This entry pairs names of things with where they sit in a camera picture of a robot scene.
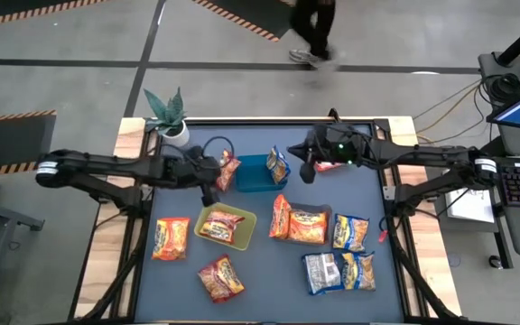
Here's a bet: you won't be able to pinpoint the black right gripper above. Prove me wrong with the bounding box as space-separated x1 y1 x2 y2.
286 124 350 185

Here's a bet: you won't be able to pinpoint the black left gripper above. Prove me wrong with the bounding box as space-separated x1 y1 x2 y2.
181 152 223 208

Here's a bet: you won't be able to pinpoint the orange chicken ramen pack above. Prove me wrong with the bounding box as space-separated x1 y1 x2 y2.
313 160 347 173
151 217 191 262
286 209 330 246
268 193 293 240

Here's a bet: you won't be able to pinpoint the blue soy sauce ramen pack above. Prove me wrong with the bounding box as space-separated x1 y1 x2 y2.
340 251 377 293
331 213 371 253
266 145 292 185
302 251 345 296

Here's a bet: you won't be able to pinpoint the yellow ramen packets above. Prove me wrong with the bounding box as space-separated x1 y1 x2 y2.
216 149 242 193

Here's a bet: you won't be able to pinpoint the red beef ramen pack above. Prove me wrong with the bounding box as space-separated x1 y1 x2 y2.
199 209 246 246
197 253 246 304

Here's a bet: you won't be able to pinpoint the teal plastic bin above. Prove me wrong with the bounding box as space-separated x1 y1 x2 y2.
235 153 289 194

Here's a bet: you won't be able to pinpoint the translucent grey plastic bin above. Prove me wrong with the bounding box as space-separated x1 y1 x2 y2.
269 201 333 247

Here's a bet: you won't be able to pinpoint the translucent yellow plastic bin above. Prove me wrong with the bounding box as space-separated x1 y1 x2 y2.
193 201 258 252

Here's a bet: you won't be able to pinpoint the green plant in white pot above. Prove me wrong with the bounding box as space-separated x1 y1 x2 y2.
143 87 191 148

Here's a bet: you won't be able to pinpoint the person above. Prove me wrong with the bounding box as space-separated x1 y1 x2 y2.
288 0 340 69

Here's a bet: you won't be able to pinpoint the black hazard-striped floor mat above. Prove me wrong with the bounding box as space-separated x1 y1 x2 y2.
0 109 58 177
190 0 298 43

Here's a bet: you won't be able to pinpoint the white paper sheet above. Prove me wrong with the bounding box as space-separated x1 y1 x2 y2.
444 187 497 225

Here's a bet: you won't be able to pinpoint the black table frame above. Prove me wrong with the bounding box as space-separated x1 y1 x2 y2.
68 116 464 325

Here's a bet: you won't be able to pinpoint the coiled black cable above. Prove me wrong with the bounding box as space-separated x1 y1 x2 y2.
483 71 520 106

